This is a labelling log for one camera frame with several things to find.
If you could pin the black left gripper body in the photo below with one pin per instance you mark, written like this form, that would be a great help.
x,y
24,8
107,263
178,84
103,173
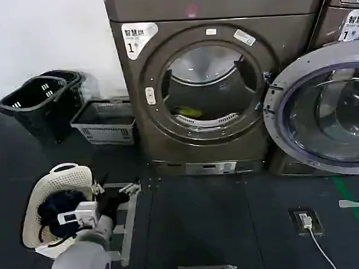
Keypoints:
x,y
112,202

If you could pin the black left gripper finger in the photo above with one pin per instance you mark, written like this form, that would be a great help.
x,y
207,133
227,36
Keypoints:
x,y
98,188
129,189

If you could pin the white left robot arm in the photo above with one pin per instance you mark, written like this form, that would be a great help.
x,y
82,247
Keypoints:
x,y
83,254

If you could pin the white perforated laundry basket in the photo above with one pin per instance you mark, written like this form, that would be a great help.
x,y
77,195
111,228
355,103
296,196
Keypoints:
x,y
70,176

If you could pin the dark navy clothes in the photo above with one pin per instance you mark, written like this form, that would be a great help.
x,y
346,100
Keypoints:
x,y
56,201

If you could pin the grey slotted plastic basket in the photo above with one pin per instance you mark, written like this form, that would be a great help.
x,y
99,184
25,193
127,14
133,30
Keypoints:
x,y
107,132

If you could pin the grey dryer with open drum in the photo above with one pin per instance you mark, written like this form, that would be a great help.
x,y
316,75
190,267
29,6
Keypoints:
x,y
216,144

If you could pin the yellow-green garment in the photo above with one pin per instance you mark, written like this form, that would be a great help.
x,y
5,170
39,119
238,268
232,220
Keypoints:
x,y
188,111

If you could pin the large black plastic basket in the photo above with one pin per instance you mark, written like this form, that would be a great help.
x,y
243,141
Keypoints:
x,y
31,115

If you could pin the white power adapter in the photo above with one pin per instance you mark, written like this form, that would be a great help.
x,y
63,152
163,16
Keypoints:
x,y
305,219

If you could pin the metal floor socket box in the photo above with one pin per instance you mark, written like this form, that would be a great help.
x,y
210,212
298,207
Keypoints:
x,y
318,220

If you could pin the round glass dryer door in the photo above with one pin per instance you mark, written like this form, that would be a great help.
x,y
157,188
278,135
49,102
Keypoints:
x,y
326,111

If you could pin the green floor tape line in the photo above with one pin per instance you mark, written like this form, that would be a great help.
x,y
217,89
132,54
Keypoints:
x,y
355,209

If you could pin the grey dryer with cut-off label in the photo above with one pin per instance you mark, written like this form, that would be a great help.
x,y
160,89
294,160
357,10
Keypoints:
x,y
327,21

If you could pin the pale metal floor frame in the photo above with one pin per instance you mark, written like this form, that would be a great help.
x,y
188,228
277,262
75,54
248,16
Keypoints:
x,y
128,221

